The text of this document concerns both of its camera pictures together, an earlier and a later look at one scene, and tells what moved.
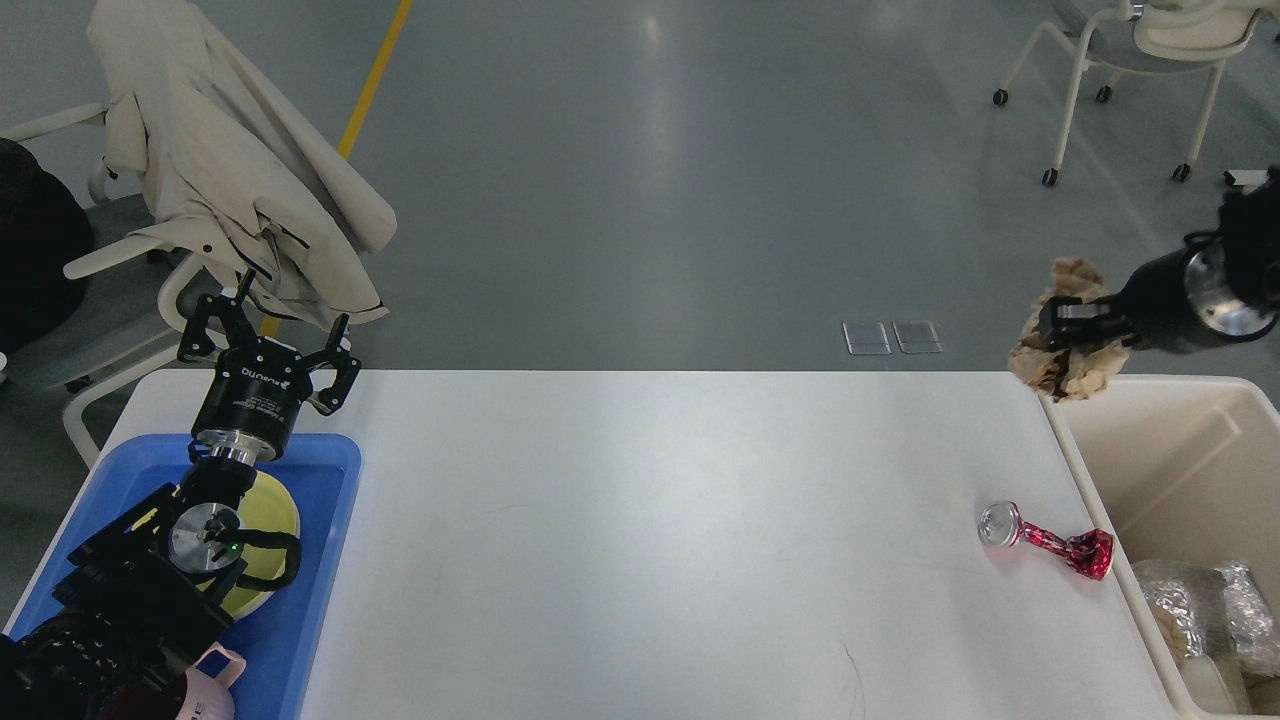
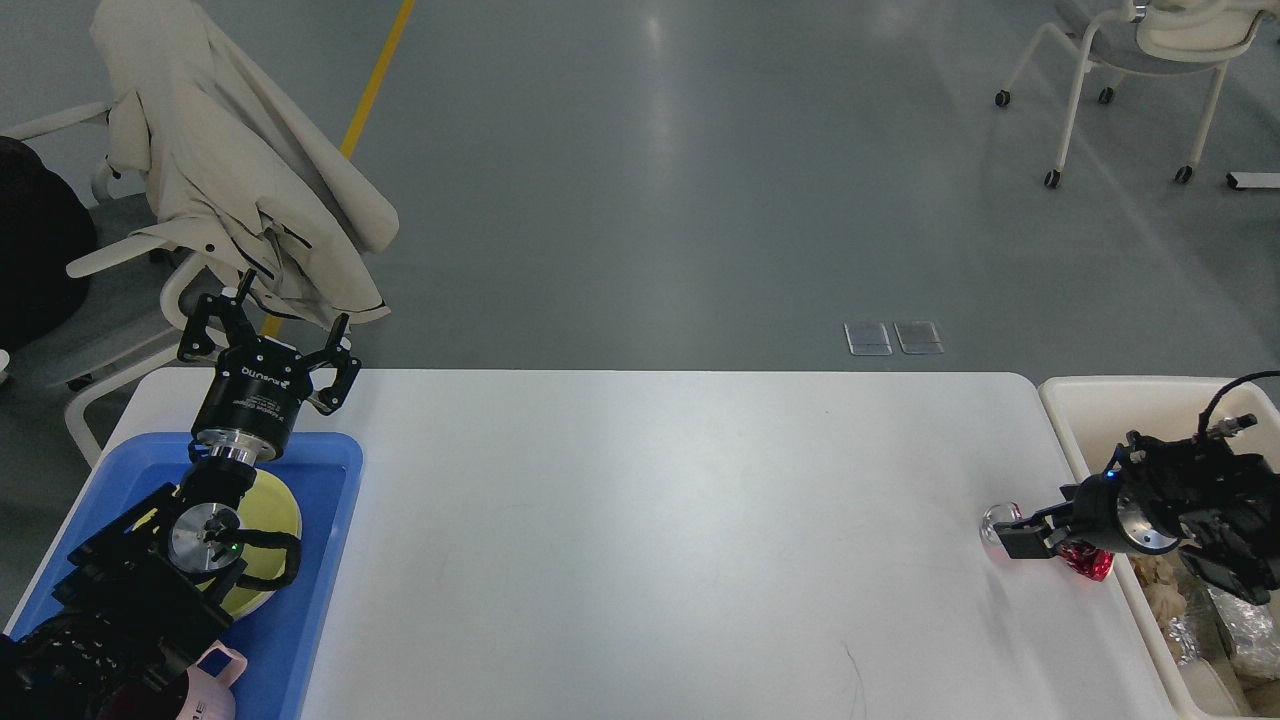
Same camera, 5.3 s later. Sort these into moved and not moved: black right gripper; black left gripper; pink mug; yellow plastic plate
Moved: black right gripper
Not moved: black left gripper; yellow plastic plate; pink mug
